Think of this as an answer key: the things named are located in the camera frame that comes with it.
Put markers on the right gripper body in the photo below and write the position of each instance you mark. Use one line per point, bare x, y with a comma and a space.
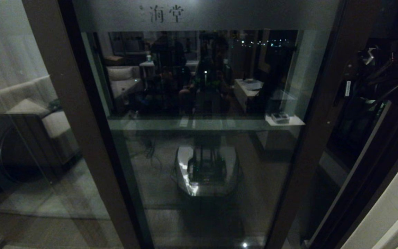
375, 83

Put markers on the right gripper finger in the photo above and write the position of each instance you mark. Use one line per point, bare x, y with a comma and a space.
339, 92

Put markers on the sliding glass door brown frame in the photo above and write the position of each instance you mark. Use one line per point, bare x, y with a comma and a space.
309, 166

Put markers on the short brown stone sill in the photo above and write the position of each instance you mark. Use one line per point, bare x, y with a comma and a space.
334, 166

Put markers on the long brown stone sill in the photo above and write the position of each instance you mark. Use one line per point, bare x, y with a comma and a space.
202, 117

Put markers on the grey rug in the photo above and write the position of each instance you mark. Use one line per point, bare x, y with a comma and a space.
53, 193

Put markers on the fixed glass panel brown frame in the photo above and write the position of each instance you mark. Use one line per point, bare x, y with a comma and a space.
97, 155

